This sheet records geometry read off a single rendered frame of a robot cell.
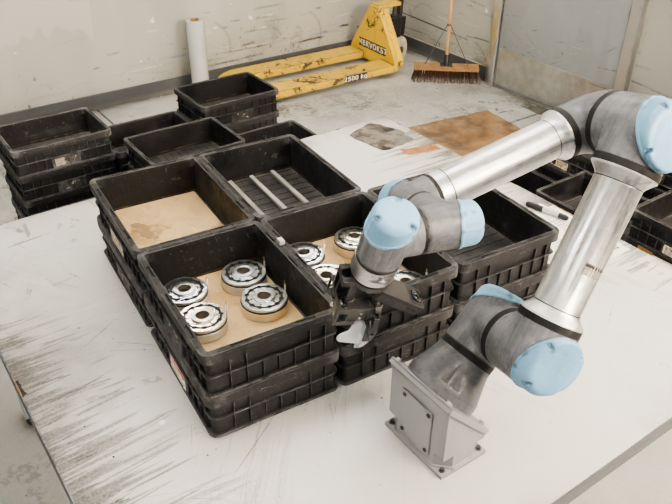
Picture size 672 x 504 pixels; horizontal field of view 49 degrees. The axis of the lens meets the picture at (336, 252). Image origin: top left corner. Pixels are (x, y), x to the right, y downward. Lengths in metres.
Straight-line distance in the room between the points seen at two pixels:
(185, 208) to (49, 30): 2.89
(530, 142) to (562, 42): 3.58
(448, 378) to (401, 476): 0.22
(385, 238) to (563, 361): 0.41
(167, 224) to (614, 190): 1.15
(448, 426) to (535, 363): 0.21
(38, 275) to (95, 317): 0.27
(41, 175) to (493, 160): 2.19
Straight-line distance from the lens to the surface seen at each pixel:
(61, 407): 1.68
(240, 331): 1.57
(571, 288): 1.29
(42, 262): 2.14
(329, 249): 1.82
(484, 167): 1.28
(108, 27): 4.89
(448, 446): 1.42
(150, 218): 2.00
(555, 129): 1.35
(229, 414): 1.50
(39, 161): 3.11
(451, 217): 1.12
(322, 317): 1.44
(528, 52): 5.07
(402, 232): 1.05
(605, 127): 1.32
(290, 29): 5.50
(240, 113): 3.40
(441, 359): 1.39
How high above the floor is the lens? 1.83
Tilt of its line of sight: 33 degrees down
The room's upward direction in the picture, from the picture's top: 1 degrees clockwise
